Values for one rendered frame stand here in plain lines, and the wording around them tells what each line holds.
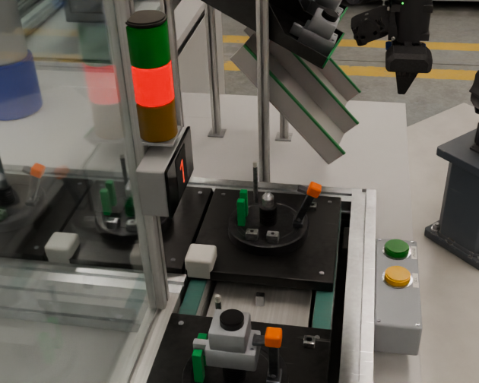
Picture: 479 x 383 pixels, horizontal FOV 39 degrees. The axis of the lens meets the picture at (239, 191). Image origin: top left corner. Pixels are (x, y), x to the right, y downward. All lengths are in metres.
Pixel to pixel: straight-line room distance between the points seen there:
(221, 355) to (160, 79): 0.35
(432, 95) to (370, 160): 2.37
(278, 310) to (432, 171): 0.62
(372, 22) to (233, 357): 0.50
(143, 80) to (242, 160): 0.79
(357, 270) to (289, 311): 0.13
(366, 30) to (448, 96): 2.97
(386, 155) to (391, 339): 0.66
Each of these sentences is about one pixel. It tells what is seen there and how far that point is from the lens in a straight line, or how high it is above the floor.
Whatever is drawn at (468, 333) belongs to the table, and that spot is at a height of 0.86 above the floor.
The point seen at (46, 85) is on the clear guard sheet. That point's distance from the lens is 0.64.
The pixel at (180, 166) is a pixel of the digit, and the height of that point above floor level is 1.21.
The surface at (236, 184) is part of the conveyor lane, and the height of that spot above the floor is 0.96.
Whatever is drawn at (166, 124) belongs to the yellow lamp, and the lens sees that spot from 0.84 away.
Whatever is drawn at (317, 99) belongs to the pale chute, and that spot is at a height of 1.06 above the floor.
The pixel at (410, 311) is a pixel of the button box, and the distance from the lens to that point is 1.05.
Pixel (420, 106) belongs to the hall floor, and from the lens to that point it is 3.79.
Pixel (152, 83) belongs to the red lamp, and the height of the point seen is 1.34.
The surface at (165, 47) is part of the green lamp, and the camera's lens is 0.81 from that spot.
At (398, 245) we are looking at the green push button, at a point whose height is 0.97.
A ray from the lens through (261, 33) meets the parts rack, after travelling 1.20.
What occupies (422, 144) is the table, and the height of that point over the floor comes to 0.86.
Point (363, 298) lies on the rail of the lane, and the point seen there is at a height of 0.96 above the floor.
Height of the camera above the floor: 1.68
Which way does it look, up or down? 34 degrees down
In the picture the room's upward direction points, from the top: 2 degrees counter-clockwise
